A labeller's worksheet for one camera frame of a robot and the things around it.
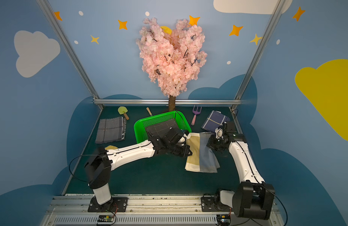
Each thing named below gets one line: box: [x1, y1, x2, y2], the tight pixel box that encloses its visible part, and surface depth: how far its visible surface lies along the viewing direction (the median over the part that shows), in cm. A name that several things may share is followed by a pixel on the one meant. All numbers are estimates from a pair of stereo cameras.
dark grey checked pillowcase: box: [144, 118, 178, 138], surface depth 108 cm
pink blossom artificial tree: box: [135, 17, 208, 97], surface depth 75 cm
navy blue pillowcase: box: [201, 110, 231, 132], surface depth 113 cm
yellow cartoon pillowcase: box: [104, 145, 119, 151], surface depth 98 cm
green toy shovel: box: [117, 106, 130, 121], surface depth 121 cm
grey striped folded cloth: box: [94, 116, 127, 144], surface depth 107 cm
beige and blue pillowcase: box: [184, 132, 221, 173], surface depth 80 cm
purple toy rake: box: [190, 104, 203, 126], surface depth 117 cm
